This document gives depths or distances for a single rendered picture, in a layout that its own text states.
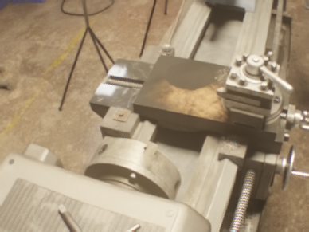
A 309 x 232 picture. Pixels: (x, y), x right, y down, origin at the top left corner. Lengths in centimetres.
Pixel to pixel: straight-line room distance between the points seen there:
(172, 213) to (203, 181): 66
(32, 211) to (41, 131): 210
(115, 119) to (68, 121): 134
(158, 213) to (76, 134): 205
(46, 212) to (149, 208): 20
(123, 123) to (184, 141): 28
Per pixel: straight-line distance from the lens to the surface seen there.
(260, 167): 151
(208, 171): 139
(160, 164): 98
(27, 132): 288
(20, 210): 79
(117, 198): 75
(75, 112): 289
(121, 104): 158
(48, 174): 82
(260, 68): 126
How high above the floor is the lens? 196
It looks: 46 degrees down
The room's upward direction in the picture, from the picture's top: 6 degrees counter-clockwise
